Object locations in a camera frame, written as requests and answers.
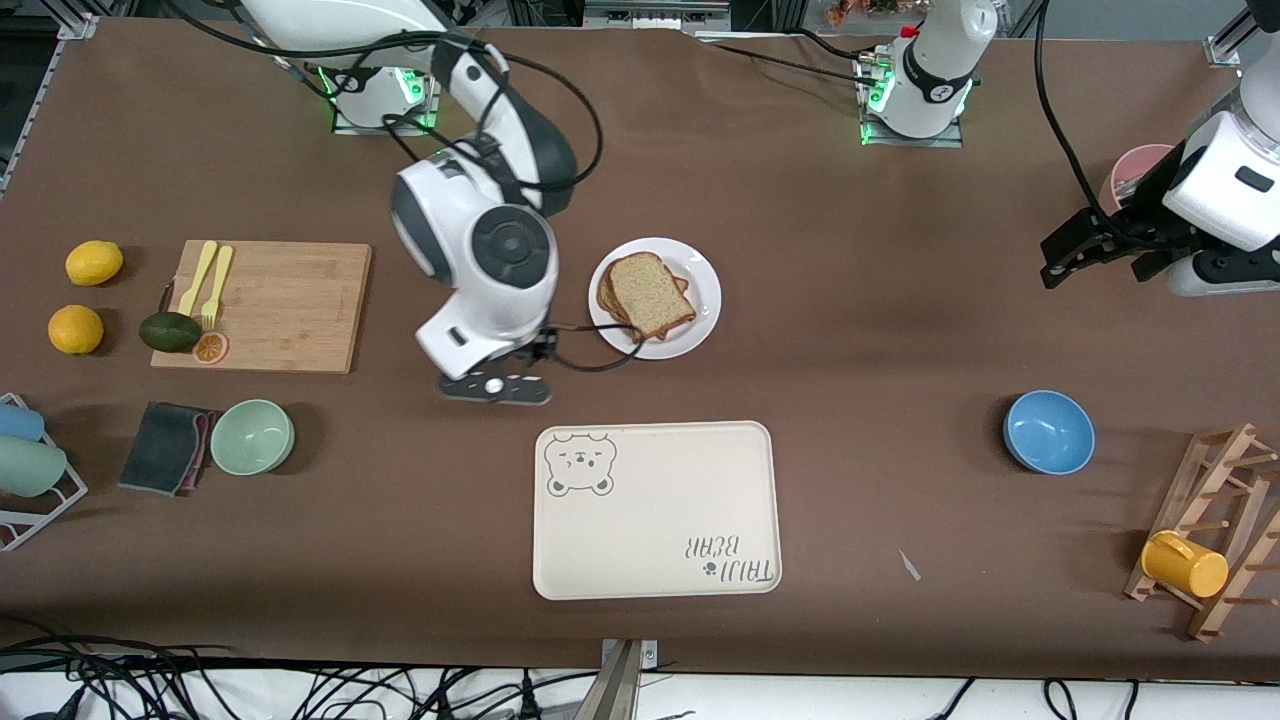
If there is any blue bowl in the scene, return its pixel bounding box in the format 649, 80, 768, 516
1003, 390, 1097, 476

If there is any pale green cup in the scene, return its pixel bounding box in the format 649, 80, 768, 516
0, 436, 69, 500

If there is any white round plate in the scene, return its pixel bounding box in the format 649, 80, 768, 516
588, 237, 723, 361

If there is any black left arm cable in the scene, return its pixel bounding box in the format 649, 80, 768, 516
1030, 0, 1141, 251

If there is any green avocado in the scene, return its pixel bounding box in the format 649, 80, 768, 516
138, 311, 204, 355

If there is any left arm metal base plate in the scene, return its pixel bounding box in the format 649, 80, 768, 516
855, 50, 967, 150

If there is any aluminium frame structure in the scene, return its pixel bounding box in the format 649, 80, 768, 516
505, 0, 801, 35

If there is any pink bowl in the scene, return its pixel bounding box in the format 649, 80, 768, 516
1098, 144, 1181, 217

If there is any light blue cup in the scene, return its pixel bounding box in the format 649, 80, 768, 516
0, 402, 47, 444

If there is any yellow mug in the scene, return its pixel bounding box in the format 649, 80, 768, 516
1141, 530, 1231, 600

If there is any metal table edge bracket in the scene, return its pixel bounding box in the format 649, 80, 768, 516
572, 638, 660, 720

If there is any aluminium table rail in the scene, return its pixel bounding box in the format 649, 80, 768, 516
0, 12, 100, 197

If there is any yellow lemon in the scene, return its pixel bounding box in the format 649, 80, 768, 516
65, 240, 125, 288
48, 304, 106, 357

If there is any black floor cable bundle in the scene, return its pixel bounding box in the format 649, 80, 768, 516
0, 620, 601, 720

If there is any black cable on table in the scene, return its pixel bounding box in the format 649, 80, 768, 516
700, 33, 886, 89

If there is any wooden mug rack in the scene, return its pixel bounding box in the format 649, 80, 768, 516
1123, 423, 1280, 643

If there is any aluminium corner bracket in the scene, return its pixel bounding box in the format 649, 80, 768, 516
1204, 12, 1263, 70

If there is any dark grey folded cloth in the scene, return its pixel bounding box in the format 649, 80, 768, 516
118, 402, 213, 497

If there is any cream bear print tray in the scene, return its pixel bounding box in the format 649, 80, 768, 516
532, 421, 783, 602

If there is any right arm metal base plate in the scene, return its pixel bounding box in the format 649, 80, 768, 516
332, 40, 447, 137

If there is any pale green bowl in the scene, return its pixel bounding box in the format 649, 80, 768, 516
210, 399, 297, 477

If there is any wooden cutting board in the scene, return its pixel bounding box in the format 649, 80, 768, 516
150, 241, 373, 376

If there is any yellow lemon lower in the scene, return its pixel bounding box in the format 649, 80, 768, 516
48, 304, 106, 357

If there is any yellow plastic knife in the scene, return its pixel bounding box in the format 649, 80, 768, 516
177, 240, 218, 318

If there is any brown bread slice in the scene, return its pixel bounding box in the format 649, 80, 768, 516
607, 252, 698, 343
596, 272, 693, 337

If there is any white wire cup rack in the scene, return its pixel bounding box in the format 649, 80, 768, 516
0, 393, 90, 553

